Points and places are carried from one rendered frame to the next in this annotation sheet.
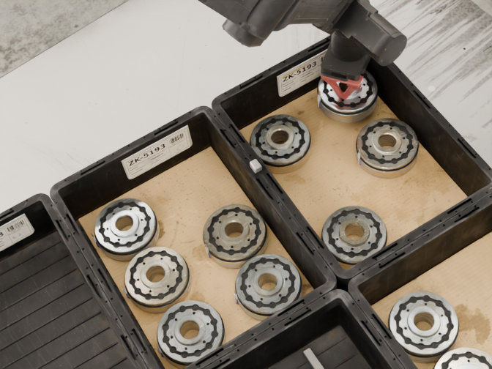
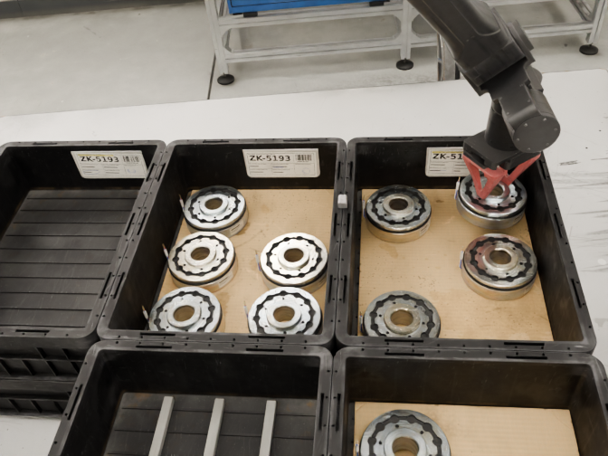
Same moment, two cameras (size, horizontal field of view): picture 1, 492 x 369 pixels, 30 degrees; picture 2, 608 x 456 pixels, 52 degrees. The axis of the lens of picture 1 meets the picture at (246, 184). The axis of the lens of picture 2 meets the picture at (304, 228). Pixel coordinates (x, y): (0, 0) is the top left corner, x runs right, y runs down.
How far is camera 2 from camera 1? 0.69 m
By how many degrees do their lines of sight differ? 23
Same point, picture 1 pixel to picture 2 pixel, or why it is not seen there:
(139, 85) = not seen: hidden behind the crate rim
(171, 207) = (267, 217)
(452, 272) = (483, 423)
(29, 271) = (126, 207)
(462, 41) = not seen: outside the picture
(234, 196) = (325, 236)
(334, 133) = (458, 232)
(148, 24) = (382, 107)
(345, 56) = (493, 140)
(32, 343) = (77, 257)
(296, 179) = (390, 251)
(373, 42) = (514, 109)
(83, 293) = not seen: hidden behind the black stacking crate
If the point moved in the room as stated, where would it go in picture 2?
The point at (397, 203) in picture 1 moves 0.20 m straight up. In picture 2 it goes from (473, 322) to (492, 220)
